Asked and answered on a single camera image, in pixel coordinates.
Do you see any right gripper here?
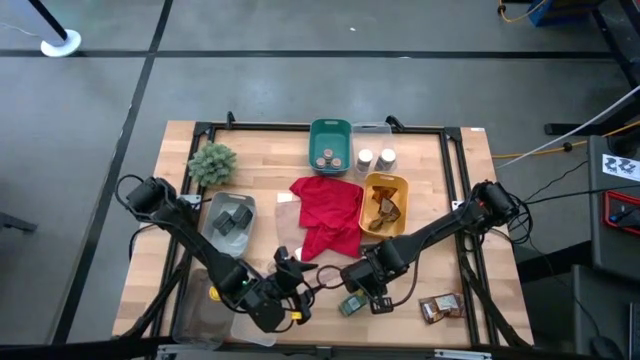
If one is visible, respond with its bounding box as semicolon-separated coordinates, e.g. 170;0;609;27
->
340;249;401;315

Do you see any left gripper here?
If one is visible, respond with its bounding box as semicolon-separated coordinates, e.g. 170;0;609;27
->
272;245;319;325

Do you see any green herb jar with label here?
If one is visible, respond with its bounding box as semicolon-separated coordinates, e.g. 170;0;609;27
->
338;292;370;318

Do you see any brown packet with white label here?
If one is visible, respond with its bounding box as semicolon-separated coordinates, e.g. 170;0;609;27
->
418;292;467;325

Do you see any grey plastic bin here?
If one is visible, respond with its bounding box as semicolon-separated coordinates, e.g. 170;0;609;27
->
199;191;258;259

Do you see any brown spice packet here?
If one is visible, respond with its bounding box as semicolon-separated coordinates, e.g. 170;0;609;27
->
368;212;396;233
377;197;403;221
370;184;400;202

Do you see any red cloth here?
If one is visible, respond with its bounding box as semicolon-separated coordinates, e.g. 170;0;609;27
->
288;175;366;262

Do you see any yellow plastic bin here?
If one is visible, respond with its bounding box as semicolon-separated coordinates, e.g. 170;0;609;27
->
358;172;410;239

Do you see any smoky clear plastic bin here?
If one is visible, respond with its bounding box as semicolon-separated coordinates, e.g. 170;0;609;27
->
171;268;235;350

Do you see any green artificial plant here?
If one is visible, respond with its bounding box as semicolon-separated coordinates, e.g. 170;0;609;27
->
187;142;239;189

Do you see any white-lid spice jar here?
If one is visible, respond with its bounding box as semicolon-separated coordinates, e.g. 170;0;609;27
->
355;148;375;175
375;148;398;174

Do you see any teal plastic bin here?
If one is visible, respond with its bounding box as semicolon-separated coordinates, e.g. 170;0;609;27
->
308;118;353;177

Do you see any dark grey box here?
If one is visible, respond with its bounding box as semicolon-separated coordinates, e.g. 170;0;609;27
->
571;263;640;360

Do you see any black computer mouse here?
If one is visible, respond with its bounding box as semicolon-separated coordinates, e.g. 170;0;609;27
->
588;334;625;360

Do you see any black equipment cabinet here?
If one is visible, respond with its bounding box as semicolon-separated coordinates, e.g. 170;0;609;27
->
587;133;640;271

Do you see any black crossbar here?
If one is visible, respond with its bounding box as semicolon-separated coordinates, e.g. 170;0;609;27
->
0;335;640;360

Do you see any red-framed device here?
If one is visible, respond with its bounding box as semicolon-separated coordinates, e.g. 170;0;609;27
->
602;189;640;237

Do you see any white sticker with black print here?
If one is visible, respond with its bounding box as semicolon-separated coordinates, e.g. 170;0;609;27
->
601;153;640;183

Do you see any black furniture foot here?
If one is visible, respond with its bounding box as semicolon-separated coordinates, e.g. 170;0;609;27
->
0;211;39;234

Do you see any black pole with white base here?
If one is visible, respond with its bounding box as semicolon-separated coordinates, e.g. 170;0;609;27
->
27;0;83;59

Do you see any blue box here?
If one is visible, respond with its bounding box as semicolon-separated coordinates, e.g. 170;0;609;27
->
527;0;604;28

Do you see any black metal stand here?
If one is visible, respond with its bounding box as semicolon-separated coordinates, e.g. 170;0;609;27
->
543;0;640;137

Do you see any black aluminium table frame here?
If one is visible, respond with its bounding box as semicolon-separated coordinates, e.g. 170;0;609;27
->
119;110;534;351

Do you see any clear plastic bin with handles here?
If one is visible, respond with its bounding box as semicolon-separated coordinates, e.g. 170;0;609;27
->
351;121;396;179

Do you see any yellow floor cable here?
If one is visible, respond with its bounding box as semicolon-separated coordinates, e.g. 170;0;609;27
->
492;118;640;160

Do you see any white cable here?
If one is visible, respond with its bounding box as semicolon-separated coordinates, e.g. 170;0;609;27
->
504;83;640;166

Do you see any yellow cable by blue box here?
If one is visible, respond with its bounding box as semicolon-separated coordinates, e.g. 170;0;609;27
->
496;0;549;25

